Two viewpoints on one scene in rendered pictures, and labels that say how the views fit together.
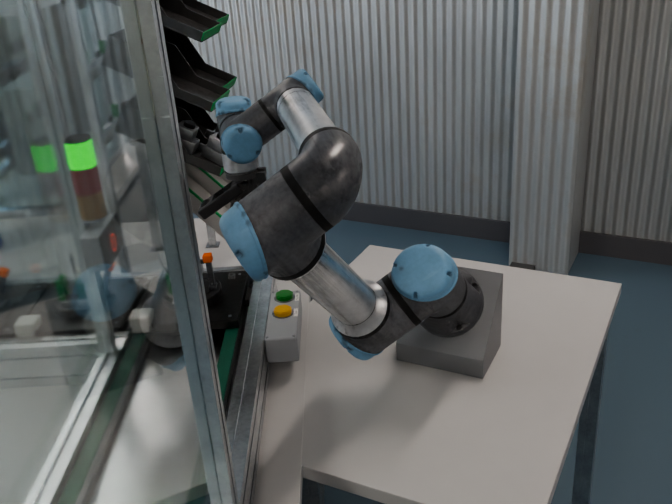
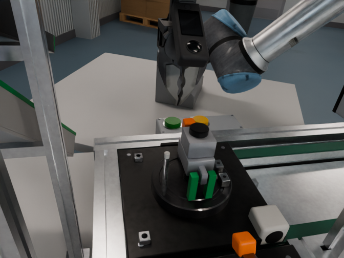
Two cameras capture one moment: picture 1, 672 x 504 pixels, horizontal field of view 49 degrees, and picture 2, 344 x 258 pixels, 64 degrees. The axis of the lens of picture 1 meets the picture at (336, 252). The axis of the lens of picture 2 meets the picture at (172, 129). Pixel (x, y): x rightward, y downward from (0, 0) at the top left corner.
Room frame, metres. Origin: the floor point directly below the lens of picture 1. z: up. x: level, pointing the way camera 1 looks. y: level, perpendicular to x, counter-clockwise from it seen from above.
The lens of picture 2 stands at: (1.66, 0.67, 1.32)
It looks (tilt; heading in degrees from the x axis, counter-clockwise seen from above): 33 degrees down; 254
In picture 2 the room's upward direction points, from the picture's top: 5 degrees clockwise
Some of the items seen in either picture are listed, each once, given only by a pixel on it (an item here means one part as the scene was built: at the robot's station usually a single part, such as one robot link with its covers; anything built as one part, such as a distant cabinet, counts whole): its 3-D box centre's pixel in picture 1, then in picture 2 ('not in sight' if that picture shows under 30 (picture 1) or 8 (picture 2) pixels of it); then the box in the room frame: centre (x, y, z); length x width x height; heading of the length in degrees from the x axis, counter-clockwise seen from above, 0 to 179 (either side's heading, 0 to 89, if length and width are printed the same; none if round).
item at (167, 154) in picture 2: not in sight; (165, 174); (1.57, 0.37, 1.03); 0.01 x 0.01 x 0.08
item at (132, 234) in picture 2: (192, 300); (189, 189); (1.52, 0.34, 0.96); 0.24 x 0.24 x 0.02; 89
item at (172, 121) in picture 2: (284, 297); (172, 124); (1.50, 0.13, 0.96); 0.04 x 0.04 x 0.02
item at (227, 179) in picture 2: not in sight; (223, 179); (1.47, 0.36, 1.00); 0.02 x 0.01 x 0.02; 89
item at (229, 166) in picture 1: (240, 160); not in sight; (1.52, 0.19, 1.29); 0.08 x 0.08 x 0.05
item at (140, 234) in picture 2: not in sight; (144, 238); (1.61, 0.43, 0.97); 0.02 x 0.02 x 0.01; 89
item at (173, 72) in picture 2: not in sight; (169, 80); (1.53, 0.18, 1.10); 0.06 x 0.03 x 0.09; 89
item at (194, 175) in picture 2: not in sight; (192, 186); (1.53, 0.38, 1.01); 0.01 x 0.01 x 0.05; 89
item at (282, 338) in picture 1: (284, 324); (198, 132); (1.43, 0.13, 0.93); 0.21 x 0.07 x 0.06; 179
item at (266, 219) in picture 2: not in sight; (266, 224); (1.42, 0.44, 0.97); 0.05 x 0.05 x 0.04; 89
